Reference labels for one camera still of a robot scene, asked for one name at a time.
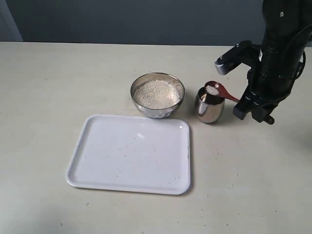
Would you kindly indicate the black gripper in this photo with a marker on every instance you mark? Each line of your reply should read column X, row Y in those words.
column 271, row 81

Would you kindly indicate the brown wooden spoon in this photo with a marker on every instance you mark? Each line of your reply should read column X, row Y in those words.
column 217, row 89

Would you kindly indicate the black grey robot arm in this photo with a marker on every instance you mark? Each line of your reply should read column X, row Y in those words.
column 287, row 18

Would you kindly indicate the shiny steel cup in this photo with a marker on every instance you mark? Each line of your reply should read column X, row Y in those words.
column 208, row 108

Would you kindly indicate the steel bowl with rice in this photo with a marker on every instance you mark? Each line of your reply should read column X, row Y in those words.
column 157, row 95

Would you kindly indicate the white plastic tray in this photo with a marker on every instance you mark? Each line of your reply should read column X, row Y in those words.
column 132, row 154

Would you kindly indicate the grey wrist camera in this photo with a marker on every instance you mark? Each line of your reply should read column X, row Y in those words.
column 231, row 58

